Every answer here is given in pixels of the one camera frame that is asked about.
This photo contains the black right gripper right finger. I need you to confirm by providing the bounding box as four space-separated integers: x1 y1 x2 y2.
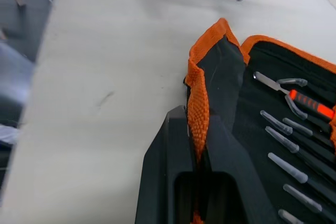
203 115 279 224

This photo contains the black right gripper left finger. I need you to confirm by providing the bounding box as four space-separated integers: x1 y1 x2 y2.
134 104 200 224

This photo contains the black orange-trimmed tool roll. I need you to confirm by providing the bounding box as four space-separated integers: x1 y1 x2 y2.
182 17 336 224

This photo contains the black tweezers clear tip cap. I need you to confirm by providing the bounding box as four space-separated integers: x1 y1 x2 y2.
277 208 307 224
282 118 335 148
277 78 308 88
265 126 336 180
259 110 293 136
284 94 308 121
282 184 336 223
267 152 336 205

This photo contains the orange black handled tool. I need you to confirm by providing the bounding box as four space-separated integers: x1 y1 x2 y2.
253 71 336 125

